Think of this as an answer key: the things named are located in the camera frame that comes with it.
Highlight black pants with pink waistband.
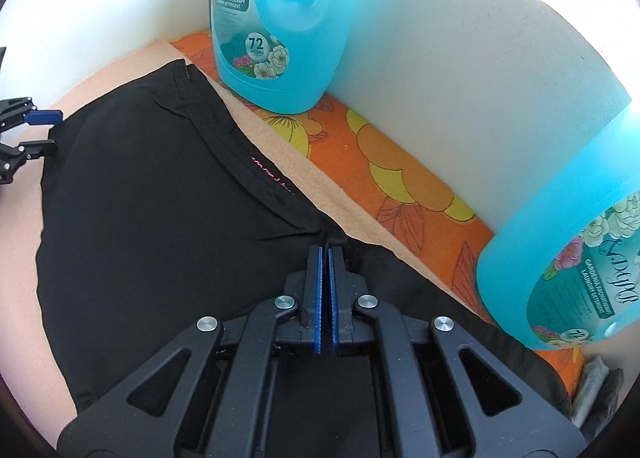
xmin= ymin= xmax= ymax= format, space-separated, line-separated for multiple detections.
xmin=37 ymin=60 xmax=570 ymax=457

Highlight folded dark grey pants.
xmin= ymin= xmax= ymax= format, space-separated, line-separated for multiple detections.
xmin=580 ymin=368 xmax=625 ymax=442

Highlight folded light grey garment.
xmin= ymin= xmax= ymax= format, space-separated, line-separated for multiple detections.
xmin=570 ymin=355 xmax=610 ymax=429

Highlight middle blue detergent bottle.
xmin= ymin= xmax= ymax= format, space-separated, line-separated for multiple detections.
xmin=476 ymin=103 xmax=639 ymax=351

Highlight blue detergent bottle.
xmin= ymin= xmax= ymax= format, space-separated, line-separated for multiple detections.
xmin=476 ymin=103 xmax=639 ymax=351
xmin=209 ymin=0 xmax=359 ymax=114

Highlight orange floral bedsheet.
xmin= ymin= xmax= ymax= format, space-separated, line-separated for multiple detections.
xmin=169 ymin=29 xmax=586 ymax=399

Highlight left blue detergent bottle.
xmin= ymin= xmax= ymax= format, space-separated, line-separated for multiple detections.
xmin=209 ymin=0 xmax=359 ymax=114

